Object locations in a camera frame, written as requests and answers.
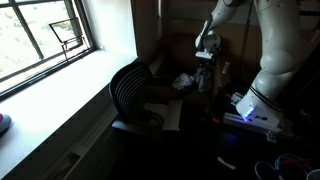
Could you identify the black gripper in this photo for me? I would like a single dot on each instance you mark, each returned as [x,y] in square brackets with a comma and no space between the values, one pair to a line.
[208,64]

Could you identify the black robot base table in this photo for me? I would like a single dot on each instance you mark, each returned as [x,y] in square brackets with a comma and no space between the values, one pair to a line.
[242,154]

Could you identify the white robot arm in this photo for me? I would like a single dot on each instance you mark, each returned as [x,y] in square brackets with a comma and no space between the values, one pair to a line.
[282,56]

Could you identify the white glue bottle red cap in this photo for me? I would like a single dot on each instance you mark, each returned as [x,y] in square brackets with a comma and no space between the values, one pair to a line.
[226,67]

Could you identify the white printed cloth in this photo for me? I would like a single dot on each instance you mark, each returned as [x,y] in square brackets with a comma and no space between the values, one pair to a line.
[182,81]

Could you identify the tan leather armchair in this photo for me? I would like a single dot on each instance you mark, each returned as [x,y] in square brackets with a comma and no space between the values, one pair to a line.
[186,69]

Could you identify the black mesh office chair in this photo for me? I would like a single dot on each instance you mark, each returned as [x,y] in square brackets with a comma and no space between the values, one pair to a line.
[131,88]

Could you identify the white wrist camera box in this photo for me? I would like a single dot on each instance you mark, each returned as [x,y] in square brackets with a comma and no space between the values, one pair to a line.
[204,55]

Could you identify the window frame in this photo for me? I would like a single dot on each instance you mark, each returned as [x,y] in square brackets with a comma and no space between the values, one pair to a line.
[38,38]

